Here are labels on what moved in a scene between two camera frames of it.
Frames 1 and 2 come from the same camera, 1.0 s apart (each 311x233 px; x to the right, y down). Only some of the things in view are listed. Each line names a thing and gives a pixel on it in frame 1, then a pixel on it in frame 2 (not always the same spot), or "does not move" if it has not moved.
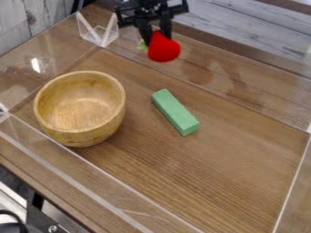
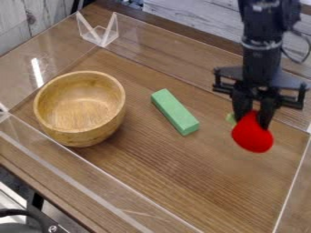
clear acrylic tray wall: [151, 146] does not move
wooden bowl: [79, 106] does not move
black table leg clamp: [39, 221] does not move
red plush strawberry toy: [163, 48] → [250, 133]
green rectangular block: [175, 111] does not move
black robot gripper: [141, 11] → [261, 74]
